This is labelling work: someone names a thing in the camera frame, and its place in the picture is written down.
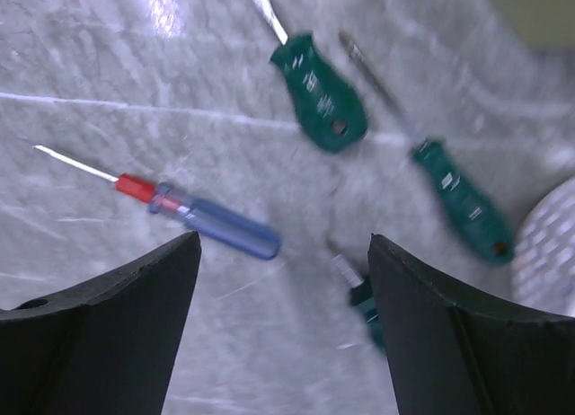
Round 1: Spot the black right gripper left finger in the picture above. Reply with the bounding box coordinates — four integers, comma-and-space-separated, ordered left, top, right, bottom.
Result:
1, 232, 201, 414

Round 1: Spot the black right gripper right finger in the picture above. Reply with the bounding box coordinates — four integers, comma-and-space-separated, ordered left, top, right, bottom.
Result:
368, 234, 574, 414

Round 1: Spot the red blue screwdriver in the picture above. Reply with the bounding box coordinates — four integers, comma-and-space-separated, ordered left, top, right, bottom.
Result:
33, 145, 281, 260

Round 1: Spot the green stubby screwdriver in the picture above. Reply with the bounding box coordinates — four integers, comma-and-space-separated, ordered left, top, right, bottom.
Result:
252, 0, 367, 154

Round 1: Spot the green metal drawer cabinet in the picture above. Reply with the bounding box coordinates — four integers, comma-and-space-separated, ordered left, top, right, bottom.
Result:
491, 0, 574, 50

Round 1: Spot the small green screwdriver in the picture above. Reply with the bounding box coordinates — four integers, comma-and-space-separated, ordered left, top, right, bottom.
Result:
326, 239, 386, 357

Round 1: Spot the white plastic basket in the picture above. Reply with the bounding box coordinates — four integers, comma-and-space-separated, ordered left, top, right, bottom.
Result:
511, 179, 574, 317

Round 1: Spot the long green screwdriver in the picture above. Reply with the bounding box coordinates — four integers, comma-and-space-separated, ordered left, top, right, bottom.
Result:
339, 31, 515, 265

